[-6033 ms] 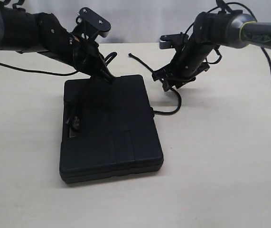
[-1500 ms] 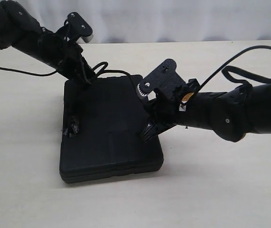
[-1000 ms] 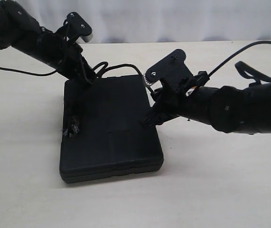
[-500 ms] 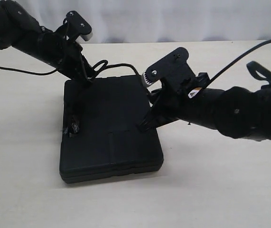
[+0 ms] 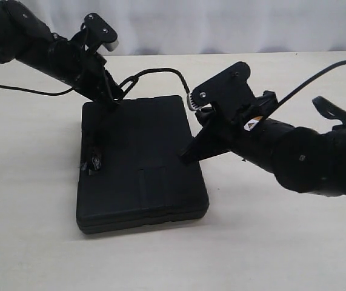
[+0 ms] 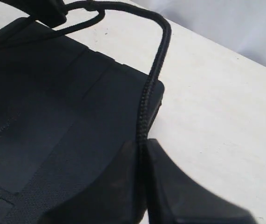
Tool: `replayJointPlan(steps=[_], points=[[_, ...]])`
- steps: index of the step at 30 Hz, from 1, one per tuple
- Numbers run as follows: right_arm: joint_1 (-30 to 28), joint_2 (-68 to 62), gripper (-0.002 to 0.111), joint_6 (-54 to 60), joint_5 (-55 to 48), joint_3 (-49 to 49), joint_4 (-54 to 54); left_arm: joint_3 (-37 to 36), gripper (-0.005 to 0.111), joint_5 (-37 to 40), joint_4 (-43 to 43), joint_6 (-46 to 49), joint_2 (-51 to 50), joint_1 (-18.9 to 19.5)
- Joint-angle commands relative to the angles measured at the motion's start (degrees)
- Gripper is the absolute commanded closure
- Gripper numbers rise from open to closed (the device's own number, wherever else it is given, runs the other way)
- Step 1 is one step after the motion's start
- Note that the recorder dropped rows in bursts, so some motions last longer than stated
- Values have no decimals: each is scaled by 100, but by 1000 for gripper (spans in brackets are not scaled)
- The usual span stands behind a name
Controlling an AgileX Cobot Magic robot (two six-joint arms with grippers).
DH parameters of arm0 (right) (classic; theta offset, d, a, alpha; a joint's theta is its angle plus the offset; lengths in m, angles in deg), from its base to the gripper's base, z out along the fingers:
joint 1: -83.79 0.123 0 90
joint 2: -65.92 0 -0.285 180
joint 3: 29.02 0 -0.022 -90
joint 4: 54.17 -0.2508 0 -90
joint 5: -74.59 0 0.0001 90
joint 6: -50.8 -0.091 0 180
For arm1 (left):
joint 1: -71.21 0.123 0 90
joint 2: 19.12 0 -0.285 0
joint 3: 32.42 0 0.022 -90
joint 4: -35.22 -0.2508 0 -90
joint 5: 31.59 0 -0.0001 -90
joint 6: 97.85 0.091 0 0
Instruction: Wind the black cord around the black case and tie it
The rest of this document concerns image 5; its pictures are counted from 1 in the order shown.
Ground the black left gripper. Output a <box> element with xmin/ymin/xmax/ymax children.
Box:
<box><xmin>48</xmin><ymin>30</ymin><xmax>123</xmax><ymax>105</ymax></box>

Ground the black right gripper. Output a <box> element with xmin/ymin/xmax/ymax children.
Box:
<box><xmin>179</xmin><ymin>107</ymin><xmax>295</xmax><ymax>170</ymax></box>

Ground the black cord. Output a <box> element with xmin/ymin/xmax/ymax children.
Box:
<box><xmin>80</xmin><ymin>68</ymin><xmax>191</xmax><ymax>176</ymax></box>

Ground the black plastic carrying case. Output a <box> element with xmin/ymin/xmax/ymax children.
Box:
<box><xmin>76</xmin><ymin>95</ymin><xmax>209</xmax><ymax>235</ymax></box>

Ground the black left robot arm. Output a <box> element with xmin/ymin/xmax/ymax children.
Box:
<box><xmin>0</xmin><ymin>1</ymin><xmax>124</xmax><ymax>107</ymax></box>

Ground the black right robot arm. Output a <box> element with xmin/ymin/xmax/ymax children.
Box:
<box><xmin>181</xmin><ymin>91</ymin><xmax>346</xmax><ymax>197</ymax></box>

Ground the white curtain backdrop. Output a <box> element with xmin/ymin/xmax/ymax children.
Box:
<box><xmin>25</xmin><ymin>1</ymin><xmax>346</xmax><ymax>55</ymax></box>

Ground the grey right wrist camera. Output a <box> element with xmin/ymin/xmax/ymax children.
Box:
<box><xmin>187</xmin><ymin>61</ymin><xmax>256</xmax><ymax>121</ymax></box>

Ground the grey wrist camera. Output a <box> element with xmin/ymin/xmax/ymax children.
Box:
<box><xmin>84</xmin><ymin>13</ymin><xmax>119</xmax><ymax>52</ymax></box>
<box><xmin>187</xmin><ymin>61</ymin><xmax>256</xmax><ymax>121</ymax></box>

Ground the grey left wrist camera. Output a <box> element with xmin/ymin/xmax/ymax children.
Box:
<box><xmin>84</xmin><ymin>13</ymin><xmax>119</xmax><ymax>52</ymax></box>

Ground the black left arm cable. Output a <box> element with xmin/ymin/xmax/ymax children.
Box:
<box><xmin>0</xmin><ymin>78</ymin><xmax>76</xmax><ymax>97</ymax></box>

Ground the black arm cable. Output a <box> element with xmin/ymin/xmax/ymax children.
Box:
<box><xmin>260</xmin><ymin>59</ymin><xmax>346</xmax><ymax>130</ymax></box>
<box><xmin>0</xmin><ymin>78</ymin><xmax>76</xmax><ymax>97</ymax></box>

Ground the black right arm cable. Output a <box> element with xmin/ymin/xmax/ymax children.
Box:
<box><xmin>260</xmin><ymin>59</ymin><xmax>346</xmax><ymax>130</ymax></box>

